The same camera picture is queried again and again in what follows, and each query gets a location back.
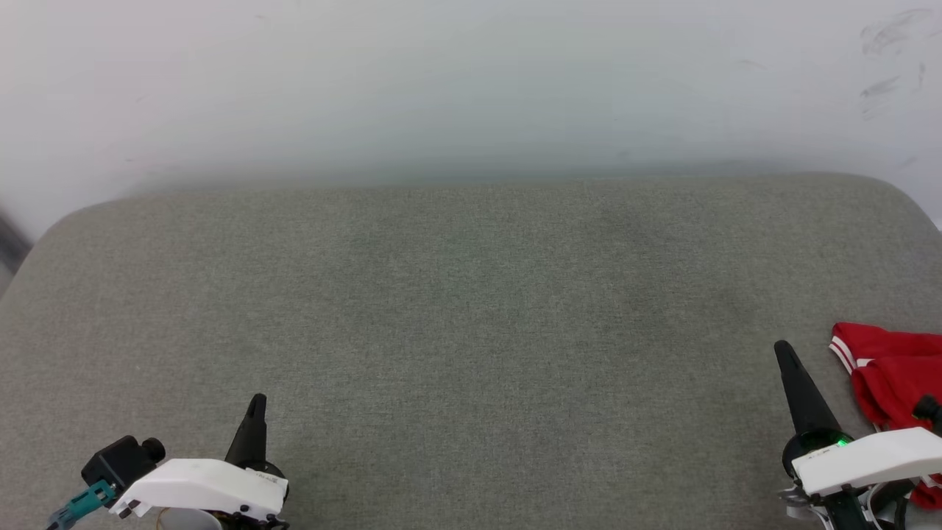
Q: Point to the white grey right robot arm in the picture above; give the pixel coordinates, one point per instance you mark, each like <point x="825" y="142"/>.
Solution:
<point x="854" y="511"/>

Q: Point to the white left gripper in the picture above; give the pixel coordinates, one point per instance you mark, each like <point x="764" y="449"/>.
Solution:
<point x="199" y="482"/>

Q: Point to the red basketball jersey number 23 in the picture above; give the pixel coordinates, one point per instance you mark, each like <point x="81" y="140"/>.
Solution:
<point x="890" y="368"/>

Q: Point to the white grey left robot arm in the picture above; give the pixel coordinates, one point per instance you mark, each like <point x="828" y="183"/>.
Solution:
<point x="188" y="520"/>

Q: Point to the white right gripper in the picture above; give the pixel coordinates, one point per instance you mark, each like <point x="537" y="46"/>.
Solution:
<point x="868" y="456"/>

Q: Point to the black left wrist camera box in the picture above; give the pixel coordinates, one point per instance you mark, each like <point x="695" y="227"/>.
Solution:
<point x="121" y="460"/>

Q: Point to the grey fabric sofa seat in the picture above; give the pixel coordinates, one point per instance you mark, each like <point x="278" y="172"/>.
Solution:
<point x="441" y="309"/>

